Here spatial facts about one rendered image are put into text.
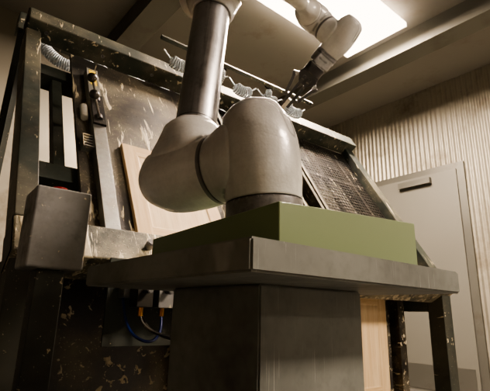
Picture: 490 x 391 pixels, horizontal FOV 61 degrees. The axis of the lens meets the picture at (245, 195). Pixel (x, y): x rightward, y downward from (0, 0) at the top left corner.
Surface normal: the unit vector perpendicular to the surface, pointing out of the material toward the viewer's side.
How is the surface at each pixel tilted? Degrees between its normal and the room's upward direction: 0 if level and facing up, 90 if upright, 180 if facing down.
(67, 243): 90
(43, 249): 90
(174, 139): 76
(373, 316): 90
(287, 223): 90
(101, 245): 58
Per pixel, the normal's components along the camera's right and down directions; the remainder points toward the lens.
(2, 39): 0.64, -0.19
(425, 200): -0.76, -0.19
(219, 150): -0.61, -0.22
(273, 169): 0.23, -0.22
